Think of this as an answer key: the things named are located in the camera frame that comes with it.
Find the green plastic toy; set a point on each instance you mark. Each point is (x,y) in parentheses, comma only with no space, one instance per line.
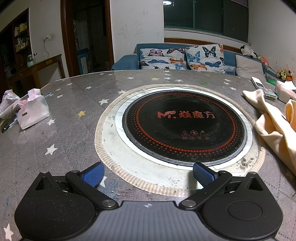
(271,81)

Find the grey star-print tablecloth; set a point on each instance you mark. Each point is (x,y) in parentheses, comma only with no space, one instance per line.
(69,139)

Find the wooden shelf cabinet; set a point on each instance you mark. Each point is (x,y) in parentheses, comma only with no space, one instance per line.
(20,37)

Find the white handheld device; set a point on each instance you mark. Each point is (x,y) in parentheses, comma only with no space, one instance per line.
(259,82)

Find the pink and orange plush toy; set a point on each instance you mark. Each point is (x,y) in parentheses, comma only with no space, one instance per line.
(263,60)

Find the yellow and black toy pile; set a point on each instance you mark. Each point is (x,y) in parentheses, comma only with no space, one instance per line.
(285,75)

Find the cream garment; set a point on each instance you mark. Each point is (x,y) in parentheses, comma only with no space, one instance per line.
(270,129)

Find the white plastic bag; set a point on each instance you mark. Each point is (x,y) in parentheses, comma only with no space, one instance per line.
(8,99)

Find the black pen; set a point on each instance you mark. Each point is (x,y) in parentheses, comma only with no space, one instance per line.
(8,127)

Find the wide butterfly-print pillow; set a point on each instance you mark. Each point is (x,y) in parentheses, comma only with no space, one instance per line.
(161,59)

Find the white and pink tissue pack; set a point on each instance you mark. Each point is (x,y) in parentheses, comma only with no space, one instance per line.
(285,91)

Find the wooden door frame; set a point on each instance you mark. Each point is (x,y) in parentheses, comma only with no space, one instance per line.
(66,34)

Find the printed paper booklet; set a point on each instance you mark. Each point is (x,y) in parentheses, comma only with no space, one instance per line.
(8,112)

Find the blue sofa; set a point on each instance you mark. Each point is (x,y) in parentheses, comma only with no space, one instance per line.
(126,61)

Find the wooden sideboard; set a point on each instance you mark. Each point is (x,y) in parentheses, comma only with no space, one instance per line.
(37,69)

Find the clear box of colourful cards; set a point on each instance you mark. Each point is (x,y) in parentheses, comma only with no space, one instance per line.
(270,94)

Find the dark window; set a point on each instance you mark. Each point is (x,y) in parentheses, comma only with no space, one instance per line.
(208,16)

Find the pink and white gift bag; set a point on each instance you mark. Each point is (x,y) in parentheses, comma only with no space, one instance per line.
(34,111)

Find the white wall socket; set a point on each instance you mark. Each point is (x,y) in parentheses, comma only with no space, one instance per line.
(47,38)

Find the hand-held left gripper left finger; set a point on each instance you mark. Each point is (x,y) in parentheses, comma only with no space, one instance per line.
(93,174)

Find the black and white plush toy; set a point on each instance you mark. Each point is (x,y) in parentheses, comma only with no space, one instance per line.
(247,51)

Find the grey pillow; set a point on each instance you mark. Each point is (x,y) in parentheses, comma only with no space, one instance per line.
(249,67)

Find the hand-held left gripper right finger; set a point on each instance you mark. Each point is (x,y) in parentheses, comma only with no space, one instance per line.
(204,174)

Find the pale green kettle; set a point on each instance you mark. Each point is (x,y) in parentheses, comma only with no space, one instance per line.
(30,61)

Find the black round induction cooktop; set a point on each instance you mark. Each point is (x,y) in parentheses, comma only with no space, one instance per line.
(182,132)

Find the square butterfly-print pillow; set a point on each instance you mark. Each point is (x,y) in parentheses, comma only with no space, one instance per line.
(204,58)

